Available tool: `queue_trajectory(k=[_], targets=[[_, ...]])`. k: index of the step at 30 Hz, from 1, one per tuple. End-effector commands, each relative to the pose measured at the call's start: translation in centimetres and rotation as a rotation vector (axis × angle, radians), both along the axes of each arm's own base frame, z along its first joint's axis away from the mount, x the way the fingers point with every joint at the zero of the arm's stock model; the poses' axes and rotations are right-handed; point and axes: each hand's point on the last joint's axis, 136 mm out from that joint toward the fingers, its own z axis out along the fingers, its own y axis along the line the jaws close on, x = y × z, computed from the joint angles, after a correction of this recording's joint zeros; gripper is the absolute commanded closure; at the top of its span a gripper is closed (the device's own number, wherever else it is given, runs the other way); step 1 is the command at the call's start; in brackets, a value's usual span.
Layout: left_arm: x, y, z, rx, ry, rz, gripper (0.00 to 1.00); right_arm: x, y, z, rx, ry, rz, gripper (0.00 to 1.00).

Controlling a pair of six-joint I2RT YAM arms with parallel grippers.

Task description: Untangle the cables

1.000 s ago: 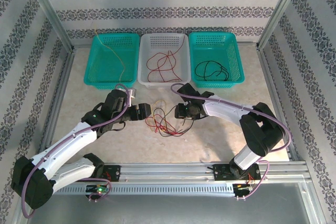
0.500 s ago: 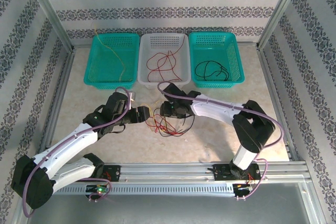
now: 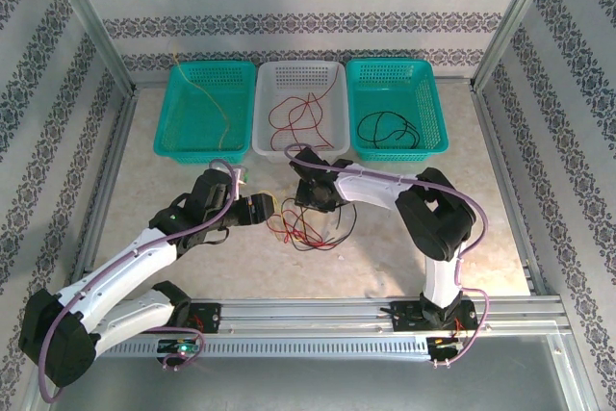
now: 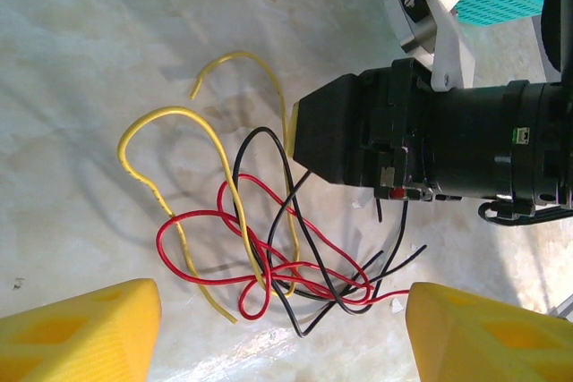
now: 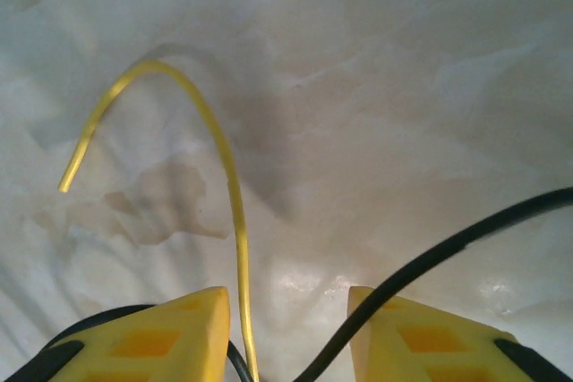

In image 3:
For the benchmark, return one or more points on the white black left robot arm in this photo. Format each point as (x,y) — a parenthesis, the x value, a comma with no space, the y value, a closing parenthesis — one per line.
(120,276)

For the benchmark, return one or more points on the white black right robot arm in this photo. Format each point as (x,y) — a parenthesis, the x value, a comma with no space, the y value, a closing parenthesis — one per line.
(433,218)

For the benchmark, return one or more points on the teal plastic basket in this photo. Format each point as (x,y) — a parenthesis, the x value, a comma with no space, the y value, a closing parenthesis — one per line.
(394,88)
(202,117)

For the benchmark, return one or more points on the white plastic basket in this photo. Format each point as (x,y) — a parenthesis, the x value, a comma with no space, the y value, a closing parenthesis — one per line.
(300,79)

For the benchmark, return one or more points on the small black circuit board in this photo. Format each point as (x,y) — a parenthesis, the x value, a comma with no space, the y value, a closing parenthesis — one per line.
(445,342)
(180,347)

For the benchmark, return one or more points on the grey metal panel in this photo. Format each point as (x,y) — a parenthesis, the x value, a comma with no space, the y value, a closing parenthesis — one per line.
(308,387)

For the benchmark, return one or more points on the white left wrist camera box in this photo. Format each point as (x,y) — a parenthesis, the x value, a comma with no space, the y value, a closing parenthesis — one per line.
(219,166)

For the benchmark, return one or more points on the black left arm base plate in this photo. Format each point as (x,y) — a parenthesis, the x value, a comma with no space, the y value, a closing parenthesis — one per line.
(209,317)

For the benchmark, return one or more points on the aluminium table side rail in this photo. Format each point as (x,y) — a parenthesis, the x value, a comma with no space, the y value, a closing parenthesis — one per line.
(103,189)
(510,189)

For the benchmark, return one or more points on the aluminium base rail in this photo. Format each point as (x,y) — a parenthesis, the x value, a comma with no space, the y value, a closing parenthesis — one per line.
(308,312)

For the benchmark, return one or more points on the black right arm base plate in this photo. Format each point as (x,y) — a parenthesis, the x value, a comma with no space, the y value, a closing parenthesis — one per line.
(406,317)

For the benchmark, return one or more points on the aluminium frame post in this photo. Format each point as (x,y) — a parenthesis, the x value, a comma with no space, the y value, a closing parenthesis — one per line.
(517,16)
(89,16)

